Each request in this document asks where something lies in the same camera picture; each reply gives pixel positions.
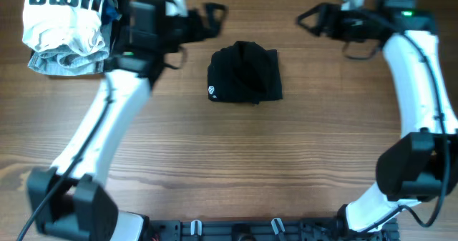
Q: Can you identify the black t-shirt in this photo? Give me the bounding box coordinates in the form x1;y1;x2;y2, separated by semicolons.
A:
208;41;283;104

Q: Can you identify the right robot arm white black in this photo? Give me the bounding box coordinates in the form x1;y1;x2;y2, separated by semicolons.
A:
306;0;457;237

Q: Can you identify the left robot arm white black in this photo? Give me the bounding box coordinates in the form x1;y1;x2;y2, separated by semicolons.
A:
25;0;228;240

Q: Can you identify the black folded garment in pile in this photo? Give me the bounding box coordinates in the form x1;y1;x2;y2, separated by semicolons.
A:
103;0;130;73

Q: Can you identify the blue garment in pile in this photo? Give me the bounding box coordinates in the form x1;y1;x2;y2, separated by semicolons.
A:
101;0;122;26

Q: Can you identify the grey folded garment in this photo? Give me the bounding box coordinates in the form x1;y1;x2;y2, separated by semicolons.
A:
28;34;110;77

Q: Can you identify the white shirt with black lettering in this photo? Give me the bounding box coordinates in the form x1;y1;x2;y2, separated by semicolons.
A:
22;0;105;56

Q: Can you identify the left white rail clip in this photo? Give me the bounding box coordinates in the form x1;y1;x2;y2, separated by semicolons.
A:
190;220;203;237

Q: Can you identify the white rail clip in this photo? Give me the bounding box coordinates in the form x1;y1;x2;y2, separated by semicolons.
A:
190;220;203;237
271;217;287;241

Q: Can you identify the right white rail clip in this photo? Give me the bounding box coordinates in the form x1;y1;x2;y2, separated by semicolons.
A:
271;217;287;241

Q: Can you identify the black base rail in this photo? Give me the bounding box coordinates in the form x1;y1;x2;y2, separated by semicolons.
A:
142;217;400;241

